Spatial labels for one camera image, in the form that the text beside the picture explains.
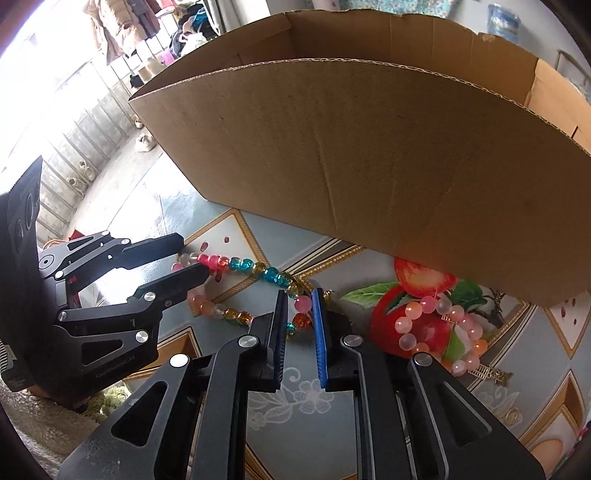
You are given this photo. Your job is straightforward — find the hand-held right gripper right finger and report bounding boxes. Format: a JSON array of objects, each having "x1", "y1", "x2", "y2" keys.
[{"x1": 311, "y1": 288, "x2": 546, "y2": 480}]

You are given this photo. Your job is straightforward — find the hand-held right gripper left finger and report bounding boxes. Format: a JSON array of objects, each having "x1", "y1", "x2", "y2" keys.
[{"x1": 58, "y1": 290, "x2": 289, "y2": 480}]

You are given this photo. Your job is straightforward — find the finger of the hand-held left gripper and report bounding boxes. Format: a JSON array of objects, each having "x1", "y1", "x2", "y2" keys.
[
  {"x1": 39, "y1": 231, "x2": 185, "y2": 296},
  {"x1": 58, "y1": 264, "x2": 211, "y2": 326}
]

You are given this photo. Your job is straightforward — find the colourful glass bead necklace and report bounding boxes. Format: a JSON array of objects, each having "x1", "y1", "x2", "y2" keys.
[{"x1": 173, "y1": 251, "x2": 334, "y2": 334}]

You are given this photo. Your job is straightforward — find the pink bead bracelet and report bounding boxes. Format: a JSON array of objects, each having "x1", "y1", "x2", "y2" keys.
[{"x1": 394, "y1": 295, "x2": 490, "y2": 377}]

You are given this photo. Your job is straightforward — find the brown cardboard box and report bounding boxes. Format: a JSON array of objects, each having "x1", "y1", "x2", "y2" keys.
[{"x1": 128, "y1": 10, "x2": 591, "y2": 309}]

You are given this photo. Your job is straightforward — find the person's left forearm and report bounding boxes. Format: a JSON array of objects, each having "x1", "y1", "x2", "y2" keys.
[{"x1": 0, "y1": 369, "x2": 134, "y2": 480}]

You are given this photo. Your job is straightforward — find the metal balcony railing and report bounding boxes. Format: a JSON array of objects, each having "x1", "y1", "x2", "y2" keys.
[{"x1": 28, "y1": 58, "x2": 144, "y2": 243}]

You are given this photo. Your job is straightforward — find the pile of clothes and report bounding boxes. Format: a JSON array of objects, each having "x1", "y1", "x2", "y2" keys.
[{"x1": 167, "y1": 4, "x2": 219, "y2": 57}]

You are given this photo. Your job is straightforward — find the hanging coats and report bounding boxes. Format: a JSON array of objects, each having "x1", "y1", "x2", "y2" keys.
[{"x1": 83, "y1": 0, "x2": 162, "y2": 58}]

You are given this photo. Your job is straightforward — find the floral wall cloth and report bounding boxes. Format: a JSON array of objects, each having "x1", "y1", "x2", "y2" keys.
[{"x1": 345, "y1": 0, "x2": 462, "y2": 18}]

